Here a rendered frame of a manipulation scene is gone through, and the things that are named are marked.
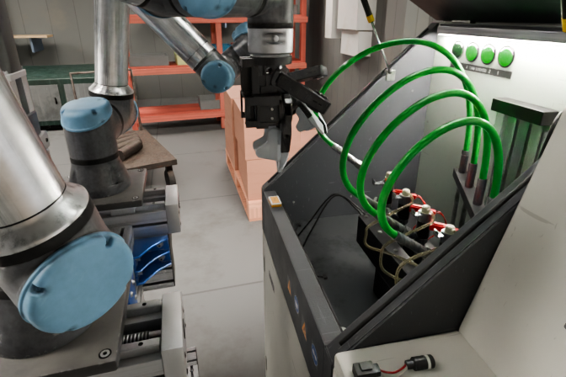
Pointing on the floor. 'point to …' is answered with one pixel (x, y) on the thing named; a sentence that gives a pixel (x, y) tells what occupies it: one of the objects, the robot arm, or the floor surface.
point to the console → (527, 279)
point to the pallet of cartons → (253, 196)
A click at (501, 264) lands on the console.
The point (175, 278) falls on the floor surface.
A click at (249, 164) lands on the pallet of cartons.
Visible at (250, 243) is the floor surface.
